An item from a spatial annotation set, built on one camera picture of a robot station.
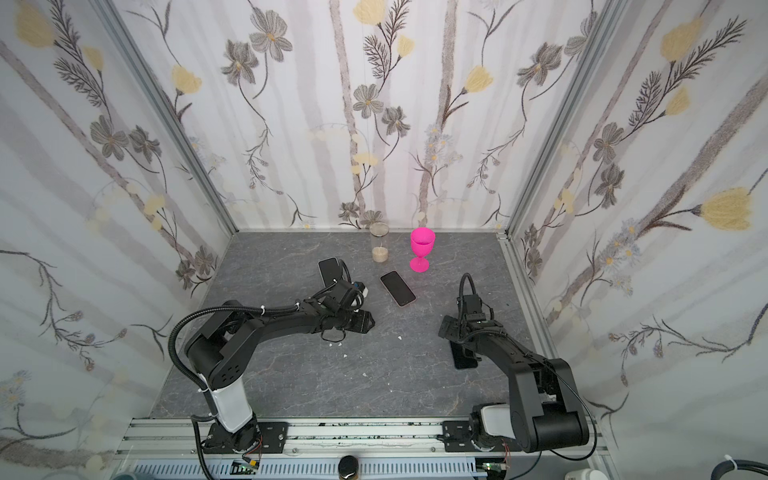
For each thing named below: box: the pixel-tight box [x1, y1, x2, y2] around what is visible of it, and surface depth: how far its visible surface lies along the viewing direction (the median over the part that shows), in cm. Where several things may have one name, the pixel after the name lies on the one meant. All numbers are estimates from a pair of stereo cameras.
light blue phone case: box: [317, 257, 342, 288], surface depth 110 cm
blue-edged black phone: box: [380, 270, 416, 306], surface depth 105 cm
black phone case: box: [344, 309, 376, 334], surface depth 85 cm
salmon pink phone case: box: [379, 270, 417, 308], surface depth 104 cm
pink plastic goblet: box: [409, 227, 435, 273], surface depth 101 cm
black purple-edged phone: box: [319, 258, 341, 288], surface depth 110 cm
